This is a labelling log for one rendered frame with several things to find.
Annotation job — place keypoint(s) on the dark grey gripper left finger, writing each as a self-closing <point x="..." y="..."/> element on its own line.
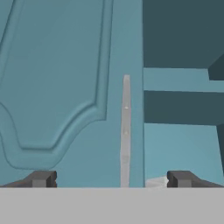
<point x="40" y="178"/>

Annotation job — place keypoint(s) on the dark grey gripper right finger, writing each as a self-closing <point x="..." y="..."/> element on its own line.
<point x="180" y="178"/>

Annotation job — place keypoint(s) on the white tupperware container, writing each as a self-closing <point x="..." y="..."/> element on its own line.
<point x="157" y="182"/>

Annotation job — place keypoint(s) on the teal open cabinet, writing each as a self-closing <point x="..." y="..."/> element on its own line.
<point x="183" y="87"/>

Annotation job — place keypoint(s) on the teal cabinet door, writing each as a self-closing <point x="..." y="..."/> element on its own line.
<point x="58" y="87"/>

